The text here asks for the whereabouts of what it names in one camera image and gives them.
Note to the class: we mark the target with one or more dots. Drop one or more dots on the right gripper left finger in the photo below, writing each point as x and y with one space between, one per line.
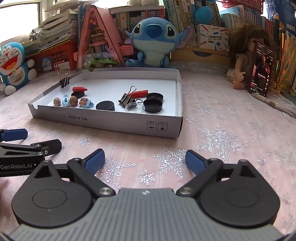
84 170

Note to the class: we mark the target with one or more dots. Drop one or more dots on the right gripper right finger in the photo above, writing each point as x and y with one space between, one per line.
206 171

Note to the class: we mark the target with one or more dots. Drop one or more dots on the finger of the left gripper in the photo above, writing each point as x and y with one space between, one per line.
41 149
13 135

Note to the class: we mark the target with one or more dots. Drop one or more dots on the clear capsule with nut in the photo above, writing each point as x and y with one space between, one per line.
73 101

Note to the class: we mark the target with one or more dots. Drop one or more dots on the long red crayon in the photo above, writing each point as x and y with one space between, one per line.
79 89

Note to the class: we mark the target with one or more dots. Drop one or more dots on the black round lid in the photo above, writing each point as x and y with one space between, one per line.
155 95
105 105

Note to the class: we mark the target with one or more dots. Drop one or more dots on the black binder clip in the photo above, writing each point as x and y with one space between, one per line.
127 97

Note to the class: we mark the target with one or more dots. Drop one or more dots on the black round jar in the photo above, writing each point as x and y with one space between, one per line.
153 105

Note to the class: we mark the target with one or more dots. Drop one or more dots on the short red crayon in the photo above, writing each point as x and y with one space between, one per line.
139 94

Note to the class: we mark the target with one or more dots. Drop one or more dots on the Doraemon plush toy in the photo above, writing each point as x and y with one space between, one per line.
15 72

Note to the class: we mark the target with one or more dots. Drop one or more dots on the binder clip on box edge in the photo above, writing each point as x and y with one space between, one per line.
64 80

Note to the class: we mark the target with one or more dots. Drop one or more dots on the white cardboard box tray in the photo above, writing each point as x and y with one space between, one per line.
110 85

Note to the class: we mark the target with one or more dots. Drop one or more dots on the red plastic crate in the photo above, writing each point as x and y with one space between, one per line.
57 58

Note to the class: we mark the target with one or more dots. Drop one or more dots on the smartphone with lit screen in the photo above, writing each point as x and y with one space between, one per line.
260 70

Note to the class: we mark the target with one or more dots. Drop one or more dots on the pink triangular dollhouse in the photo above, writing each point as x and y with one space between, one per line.
100 44

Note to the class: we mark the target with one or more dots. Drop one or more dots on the wooden drawer box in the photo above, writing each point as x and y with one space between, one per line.
195 54

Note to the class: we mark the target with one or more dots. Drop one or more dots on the stack of books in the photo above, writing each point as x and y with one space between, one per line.
58 28

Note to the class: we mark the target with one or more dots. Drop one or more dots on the white colourful cardboard box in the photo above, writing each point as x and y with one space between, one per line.
213 38

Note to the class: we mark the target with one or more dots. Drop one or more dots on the brown haired doll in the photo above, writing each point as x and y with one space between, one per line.
242 41

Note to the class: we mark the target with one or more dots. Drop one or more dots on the blue Stitch plush toy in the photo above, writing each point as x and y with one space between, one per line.
155 38

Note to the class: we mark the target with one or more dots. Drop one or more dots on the blue ball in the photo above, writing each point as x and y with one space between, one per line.
204 15

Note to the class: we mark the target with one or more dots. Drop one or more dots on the red basket on shelf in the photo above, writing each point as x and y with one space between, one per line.
256 5

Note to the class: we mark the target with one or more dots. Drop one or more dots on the white plush toy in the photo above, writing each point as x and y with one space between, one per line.
134 3

